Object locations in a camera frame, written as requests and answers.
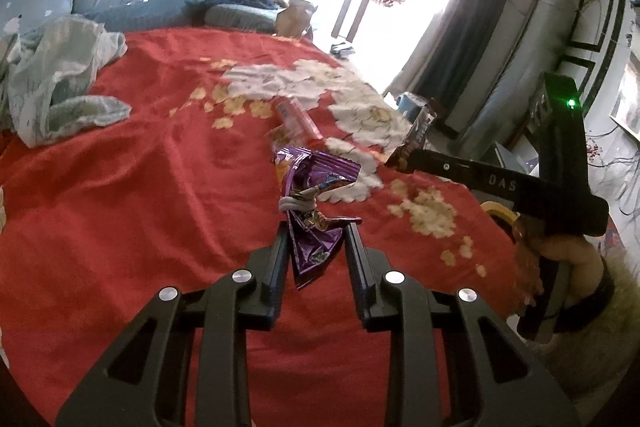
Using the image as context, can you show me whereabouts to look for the brown snack wrapper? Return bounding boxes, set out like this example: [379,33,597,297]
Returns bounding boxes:
[391,99,439,166]

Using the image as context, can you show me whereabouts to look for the grey-green crumpled cloth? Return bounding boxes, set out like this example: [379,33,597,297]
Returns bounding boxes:
[0,16,133,148]

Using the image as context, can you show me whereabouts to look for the grey curtain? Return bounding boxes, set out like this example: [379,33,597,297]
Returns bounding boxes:
[384,0,532,120]

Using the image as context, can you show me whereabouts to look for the white standing air conditioner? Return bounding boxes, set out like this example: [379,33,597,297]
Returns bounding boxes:
[459,0,582,158]

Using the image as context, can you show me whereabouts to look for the blue patterned pillows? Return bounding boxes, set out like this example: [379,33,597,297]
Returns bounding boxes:
[75,0,281,32]

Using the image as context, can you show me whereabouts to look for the purple snack wrapper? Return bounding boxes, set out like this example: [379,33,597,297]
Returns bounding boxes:
[271,146,364,291]

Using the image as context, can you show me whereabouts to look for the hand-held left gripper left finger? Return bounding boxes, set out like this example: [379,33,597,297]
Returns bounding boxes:
[55,222,292,427]

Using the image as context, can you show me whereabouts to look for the blue round bin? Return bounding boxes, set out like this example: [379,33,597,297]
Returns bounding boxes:
[397,92,432,128]

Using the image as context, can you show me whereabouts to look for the person's right hand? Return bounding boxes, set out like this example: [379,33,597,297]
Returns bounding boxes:
[512,227,604,314]

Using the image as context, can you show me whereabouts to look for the person's right forearm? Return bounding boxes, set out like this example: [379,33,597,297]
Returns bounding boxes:
[537,257,640,410]

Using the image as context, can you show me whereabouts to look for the brown paper bag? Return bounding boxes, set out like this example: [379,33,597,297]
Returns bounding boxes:
[274,0,319,40]

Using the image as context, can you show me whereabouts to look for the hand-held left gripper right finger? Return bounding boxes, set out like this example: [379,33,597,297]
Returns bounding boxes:
[345,222,581,427]

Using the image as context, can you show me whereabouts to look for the red floral blanket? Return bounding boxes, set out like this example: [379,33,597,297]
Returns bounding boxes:
[0,27,532,427]

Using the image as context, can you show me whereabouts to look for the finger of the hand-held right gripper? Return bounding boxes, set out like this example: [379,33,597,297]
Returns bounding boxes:
[384,149,519,208]

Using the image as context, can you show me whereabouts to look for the grey seat cushion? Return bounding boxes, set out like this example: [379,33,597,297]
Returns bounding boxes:
[204,2,279,31]

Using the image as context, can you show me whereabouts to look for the red snack wrapper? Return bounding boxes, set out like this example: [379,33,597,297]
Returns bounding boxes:
[273,99,327,148]

